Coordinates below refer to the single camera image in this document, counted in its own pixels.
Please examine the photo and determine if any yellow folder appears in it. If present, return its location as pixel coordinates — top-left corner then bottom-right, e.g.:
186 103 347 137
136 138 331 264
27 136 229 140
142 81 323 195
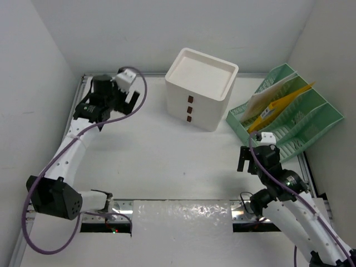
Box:
247 82 315 134

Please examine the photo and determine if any clear sleeve with papers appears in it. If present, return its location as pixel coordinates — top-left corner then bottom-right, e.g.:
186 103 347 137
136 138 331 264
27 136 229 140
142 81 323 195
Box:
240 71 297 123

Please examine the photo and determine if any white three-drawer organizer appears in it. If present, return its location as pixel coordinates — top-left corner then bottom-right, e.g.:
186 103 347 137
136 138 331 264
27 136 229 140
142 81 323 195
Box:
165 48 239 132

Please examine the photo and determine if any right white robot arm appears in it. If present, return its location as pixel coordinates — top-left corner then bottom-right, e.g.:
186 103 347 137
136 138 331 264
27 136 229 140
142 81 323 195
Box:
237 145 355 266

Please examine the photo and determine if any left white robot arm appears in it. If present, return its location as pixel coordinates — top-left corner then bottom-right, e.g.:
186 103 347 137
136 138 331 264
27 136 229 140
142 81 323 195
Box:
26 69 140 220

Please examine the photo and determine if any green plastic file tray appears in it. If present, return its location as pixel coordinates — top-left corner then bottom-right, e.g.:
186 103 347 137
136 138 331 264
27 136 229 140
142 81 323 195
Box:
226 63 344 162

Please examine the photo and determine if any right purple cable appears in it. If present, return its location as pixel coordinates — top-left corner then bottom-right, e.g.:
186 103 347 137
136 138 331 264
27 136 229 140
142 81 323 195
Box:
248 131 351 267

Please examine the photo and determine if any purple cable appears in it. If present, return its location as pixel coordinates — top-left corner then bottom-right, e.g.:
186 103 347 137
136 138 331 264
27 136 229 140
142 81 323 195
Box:
248 131 351 267
21 66 148 254

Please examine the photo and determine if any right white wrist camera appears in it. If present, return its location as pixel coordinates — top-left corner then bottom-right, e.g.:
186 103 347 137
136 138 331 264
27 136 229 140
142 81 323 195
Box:
256 132 277 146

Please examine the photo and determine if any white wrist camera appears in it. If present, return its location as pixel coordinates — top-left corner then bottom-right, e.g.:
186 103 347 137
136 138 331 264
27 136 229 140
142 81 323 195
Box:
256 132 277 146
114 69 136 94

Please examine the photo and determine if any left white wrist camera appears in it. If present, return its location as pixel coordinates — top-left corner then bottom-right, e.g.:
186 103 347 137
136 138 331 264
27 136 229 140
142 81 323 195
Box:
114 69 136 94

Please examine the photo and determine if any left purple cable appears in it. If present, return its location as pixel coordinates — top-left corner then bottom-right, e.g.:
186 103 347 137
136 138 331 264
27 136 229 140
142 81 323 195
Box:
21 66 148 254

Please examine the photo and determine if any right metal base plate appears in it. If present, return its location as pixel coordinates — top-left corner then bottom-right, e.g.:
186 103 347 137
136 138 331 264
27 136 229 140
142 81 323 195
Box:
230 200 271 224

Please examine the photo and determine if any metal base plate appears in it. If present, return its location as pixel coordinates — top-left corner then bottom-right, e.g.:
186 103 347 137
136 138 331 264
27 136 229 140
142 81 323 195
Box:
82 200 134 224
230 200 271 224

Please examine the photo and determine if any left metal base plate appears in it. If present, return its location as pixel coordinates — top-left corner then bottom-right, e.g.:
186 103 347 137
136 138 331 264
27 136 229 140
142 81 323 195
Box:
82 200 134 224

